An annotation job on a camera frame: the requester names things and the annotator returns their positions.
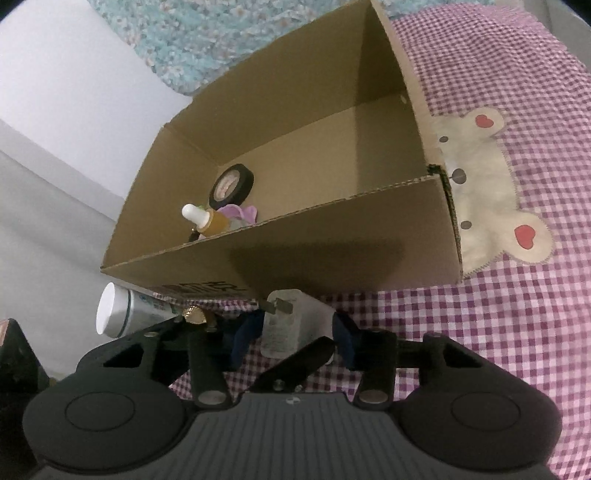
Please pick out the black flat bar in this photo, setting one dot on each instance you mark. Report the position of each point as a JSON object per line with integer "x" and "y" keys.
{"x": 300, "y": 362}

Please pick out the pink plastic item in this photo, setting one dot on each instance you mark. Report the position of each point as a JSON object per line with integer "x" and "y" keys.
{"x": 241, "y": 213}

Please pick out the brown cardboard box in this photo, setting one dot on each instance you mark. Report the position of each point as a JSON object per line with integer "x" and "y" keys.
{"x": 323, "y": 249}

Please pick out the amber dropper bottle white cap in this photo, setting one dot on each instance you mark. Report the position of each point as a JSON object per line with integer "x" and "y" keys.
{"x": 216, "y": 222}

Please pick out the small gold cap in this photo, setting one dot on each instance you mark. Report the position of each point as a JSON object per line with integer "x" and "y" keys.
{"x": 194, "y": 316}

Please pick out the black tape roll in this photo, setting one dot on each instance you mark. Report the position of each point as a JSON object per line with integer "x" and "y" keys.
{"x": 247, "y": 177}

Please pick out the teal floral cloth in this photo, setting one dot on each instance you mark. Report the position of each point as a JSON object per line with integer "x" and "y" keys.
{"x": 184, "y": 41}

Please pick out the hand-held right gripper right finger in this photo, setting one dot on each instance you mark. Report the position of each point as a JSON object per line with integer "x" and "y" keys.
{"x": 344, "y": 341}

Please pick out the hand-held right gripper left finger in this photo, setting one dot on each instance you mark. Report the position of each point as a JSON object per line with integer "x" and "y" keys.
{"x": 247, "y": 337}

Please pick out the pink checked blanket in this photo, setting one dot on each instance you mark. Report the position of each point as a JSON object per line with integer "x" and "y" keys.
{"x": 531, "y": 323}

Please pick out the white tube with white cap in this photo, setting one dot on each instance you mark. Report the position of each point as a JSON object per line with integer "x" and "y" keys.
{"x": 115, "y": 310}

